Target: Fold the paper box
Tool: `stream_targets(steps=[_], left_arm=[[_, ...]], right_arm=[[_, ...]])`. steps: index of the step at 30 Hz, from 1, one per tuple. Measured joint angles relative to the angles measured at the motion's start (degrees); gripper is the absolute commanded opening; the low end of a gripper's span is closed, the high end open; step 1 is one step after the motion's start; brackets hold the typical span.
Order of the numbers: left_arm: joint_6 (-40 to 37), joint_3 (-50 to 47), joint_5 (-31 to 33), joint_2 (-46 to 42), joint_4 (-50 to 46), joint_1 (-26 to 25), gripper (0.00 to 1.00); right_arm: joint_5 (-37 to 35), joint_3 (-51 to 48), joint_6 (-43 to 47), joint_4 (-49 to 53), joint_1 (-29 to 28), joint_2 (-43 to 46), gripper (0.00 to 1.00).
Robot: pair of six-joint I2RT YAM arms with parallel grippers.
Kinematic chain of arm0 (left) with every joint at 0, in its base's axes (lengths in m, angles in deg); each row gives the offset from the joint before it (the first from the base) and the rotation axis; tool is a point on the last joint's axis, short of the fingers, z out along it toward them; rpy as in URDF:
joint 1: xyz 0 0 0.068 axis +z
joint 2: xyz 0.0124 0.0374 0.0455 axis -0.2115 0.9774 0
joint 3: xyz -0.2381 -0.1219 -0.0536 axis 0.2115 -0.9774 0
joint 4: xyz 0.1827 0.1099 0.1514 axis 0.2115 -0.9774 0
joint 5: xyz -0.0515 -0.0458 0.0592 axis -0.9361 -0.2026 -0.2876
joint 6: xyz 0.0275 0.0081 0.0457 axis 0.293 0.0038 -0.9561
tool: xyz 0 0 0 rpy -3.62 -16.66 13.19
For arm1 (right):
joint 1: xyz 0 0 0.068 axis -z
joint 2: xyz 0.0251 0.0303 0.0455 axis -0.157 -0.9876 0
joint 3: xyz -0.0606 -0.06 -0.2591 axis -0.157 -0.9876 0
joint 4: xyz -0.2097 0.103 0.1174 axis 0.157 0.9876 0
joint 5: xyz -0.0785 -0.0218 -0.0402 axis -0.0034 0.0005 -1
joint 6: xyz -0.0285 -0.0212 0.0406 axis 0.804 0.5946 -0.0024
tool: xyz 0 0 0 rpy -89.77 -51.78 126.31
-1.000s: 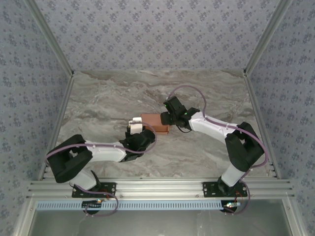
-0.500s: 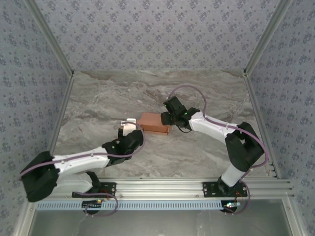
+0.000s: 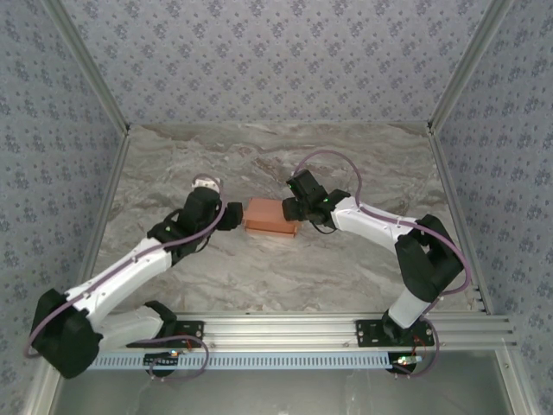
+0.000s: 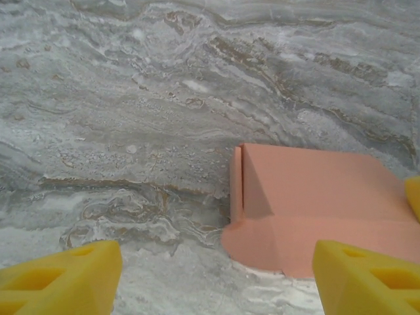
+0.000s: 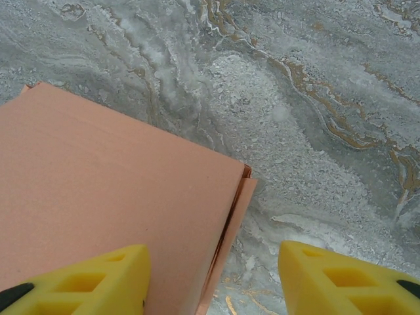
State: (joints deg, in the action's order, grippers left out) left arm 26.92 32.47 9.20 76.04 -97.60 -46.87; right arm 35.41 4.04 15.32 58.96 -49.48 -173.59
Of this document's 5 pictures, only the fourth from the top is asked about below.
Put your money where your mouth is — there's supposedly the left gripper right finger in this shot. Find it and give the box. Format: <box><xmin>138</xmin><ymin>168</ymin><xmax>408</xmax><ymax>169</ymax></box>
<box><xmin>311</xmin><ymin>240</ymin><xmax>420</xmax><ymax>315</ymax></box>

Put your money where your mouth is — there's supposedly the orange paper box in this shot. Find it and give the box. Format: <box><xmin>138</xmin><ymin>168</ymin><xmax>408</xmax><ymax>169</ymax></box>
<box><xmin>220</xmin><ymin>142</ymin><xmax>420</xmax><ymax>280</ymax></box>

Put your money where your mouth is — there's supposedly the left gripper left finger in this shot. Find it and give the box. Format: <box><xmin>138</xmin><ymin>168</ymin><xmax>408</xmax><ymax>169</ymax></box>
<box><xmin>0</xmin><ymin>240</ymin><xmax>123</xmax><ymax>315</ymax></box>

